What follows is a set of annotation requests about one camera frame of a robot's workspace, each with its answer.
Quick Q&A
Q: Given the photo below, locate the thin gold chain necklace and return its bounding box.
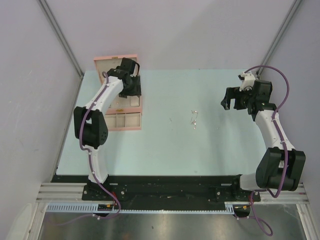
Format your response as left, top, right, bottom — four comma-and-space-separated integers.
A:
188, 108, 200, 125

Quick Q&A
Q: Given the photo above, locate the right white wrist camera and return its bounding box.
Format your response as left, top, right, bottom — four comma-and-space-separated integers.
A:
238, 71, 256, 92

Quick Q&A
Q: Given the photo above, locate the purple cable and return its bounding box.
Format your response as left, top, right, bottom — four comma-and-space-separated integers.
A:
53, 71, 122, 226
243, 65, 291, 236

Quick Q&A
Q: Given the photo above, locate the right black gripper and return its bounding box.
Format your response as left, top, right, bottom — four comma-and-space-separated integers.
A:
220, 85, 256, 110

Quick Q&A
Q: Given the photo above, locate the pink jewelry box drawer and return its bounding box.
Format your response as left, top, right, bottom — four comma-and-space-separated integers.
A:
104, 112, 142, 132

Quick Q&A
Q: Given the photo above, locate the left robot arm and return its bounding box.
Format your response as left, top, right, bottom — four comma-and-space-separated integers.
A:
73, 57, 142, 200

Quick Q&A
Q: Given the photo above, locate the white slotted cable duct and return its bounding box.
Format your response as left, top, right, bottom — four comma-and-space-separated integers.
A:
46, 201, 251, 215

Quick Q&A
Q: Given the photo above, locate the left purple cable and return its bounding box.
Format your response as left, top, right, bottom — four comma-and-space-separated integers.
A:
53, 71, 122, 226

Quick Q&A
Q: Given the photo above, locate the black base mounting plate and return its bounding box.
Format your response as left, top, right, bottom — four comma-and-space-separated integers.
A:
52, 175, 261, 212

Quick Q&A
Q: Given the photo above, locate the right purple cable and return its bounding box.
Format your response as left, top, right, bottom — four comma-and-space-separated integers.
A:
243, 65, 291, 236

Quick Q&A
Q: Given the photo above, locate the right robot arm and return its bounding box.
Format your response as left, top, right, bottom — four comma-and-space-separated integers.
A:
221, 80, 306, 201

